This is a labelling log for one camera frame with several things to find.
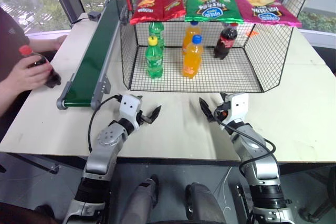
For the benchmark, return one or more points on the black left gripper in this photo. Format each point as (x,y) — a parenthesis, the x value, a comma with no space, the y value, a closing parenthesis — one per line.
(144,119)

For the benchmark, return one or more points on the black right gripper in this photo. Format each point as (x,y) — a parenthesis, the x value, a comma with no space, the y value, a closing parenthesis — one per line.
(221,112)

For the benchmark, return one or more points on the cola bottle red cap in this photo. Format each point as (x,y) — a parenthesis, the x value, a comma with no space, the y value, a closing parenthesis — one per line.
(225,43)
(53,77)

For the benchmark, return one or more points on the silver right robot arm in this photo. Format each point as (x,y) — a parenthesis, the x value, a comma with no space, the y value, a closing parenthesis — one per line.
(258,153)

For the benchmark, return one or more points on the person's right forearm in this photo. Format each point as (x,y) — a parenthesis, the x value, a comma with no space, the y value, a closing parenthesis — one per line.
(9,98)

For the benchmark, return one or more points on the person's left forearm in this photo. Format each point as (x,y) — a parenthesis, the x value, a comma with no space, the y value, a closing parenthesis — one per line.
(42,44)

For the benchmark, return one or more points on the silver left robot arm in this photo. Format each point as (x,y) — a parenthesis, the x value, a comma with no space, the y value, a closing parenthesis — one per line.
(103,153)

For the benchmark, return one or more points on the green conveyor belt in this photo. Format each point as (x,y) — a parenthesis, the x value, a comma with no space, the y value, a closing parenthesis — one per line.
(90,56)

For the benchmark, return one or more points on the person's left hand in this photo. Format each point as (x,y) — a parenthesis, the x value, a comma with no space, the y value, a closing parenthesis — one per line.
(61,42)

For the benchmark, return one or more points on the person's right hand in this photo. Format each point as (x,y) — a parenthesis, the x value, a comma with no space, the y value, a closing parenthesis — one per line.
(25,78)

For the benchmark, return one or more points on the green soda bottle yellow cap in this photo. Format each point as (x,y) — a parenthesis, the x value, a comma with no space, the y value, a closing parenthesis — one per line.
(154,60)

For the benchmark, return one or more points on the orange soda bottle blue cap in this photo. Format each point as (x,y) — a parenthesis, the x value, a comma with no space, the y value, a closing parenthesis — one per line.
(193,60)
(191,33)

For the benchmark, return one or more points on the dark grey robot leg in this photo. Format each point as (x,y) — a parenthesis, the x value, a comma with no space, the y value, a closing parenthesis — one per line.
(141,200)
(203,203)

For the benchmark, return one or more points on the green chips bag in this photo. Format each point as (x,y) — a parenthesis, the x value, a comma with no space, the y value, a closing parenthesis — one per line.
(212,6)

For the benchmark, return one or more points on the red chips bag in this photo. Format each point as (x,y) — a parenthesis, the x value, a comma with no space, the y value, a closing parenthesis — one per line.
(157,5)

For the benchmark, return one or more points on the black power adapter box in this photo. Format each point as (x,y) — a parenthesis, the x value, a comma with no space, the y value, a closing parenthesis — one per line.
(94,16)

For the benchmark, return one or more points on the magenta chips bag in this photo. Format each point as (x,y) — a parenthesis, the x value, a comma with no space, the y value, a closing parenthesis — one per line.
(265,9)

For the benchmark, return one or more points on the black chair base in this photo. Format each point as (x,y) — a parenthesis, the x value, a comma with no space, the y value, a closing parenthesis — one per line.
(319,203)

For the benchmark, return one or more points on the person's dark shirt torso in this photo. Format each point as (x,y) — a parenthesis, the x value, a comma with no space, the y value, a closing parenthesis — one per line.
(10,40)

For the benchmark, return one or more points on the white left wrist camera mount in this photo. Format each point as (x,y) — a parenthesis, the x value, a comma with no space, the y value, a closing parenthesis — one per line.
(129,108)

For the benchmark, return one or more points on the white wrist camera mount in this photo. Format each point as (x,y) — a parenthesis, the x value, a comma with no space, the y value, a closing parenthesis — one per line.
(129,108)
(239,108)

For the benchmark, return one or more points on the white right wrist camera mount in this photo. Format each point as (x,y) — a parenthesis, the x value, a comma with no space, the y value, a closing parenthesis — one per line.
(239,108)

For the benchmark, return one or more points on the dark window frame post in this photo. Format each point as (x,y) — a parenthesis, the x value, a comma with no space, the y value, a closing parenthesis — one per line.
(67,1)

